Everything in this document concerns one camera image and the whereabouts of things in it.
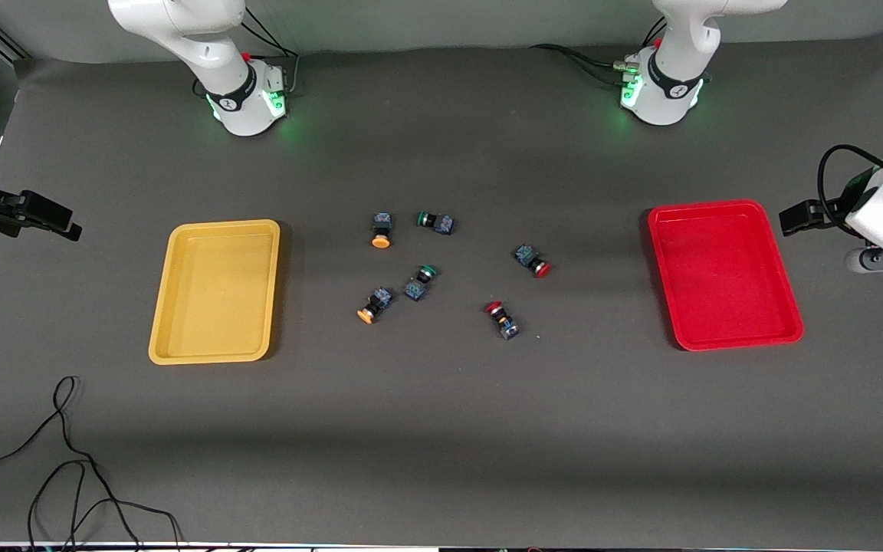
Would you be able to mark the red push button switch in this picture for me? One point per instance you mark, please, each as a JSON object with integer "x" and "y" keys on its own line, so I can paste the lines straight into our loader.
{"x": 507, "y": 326}
{"x": 526, "y": 254}

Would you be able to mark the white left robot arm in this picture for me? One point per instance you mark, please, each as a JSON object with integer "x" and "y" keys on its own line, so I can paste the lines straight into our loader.
{"x": 667, "y": 92}

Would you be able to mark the green push button switch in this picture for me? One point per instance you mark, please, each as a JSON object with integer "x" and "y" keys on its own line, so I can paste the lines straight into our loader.
{"x": 415, "y": 290}
{"x": 441, "y": 225}

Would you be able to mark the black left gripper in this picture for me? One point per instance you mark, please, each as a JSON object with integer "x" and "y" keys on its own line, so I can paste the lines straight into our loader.
{"x": 829, "y": 210}

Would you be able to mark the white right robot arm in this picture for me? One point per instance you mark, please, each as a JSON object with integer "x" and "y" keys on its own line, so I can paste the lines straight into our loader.
{"x": 234, "y": 100}

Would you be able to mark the dark metal frame rail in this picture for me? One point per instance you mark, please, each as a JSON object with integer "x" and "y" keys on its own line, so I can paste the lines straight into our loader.
{"x": 4, "y": 42}

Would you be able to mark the red plastic tray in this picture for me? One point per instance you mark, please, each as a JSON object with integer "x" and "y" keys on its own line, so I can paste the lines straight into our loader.
{"x": 725, "y": 284}

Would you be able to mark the yellow push button switch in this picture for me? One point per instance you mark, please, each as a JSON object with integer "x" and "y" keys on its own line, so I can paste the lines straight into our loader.
{"x": 381, "y": 241}
{"x": 367, "y": 314}

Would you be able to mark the dark grey table mat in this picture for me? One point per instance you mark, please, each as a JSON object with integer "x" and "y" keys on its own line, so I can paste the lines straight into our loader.
{"x": 441, "y": 429}

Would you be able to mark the yellow plastic tray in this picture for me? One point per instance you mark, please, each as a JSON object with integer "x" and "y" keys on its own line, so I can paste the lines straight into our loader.
{"x": 211, "y": 291}

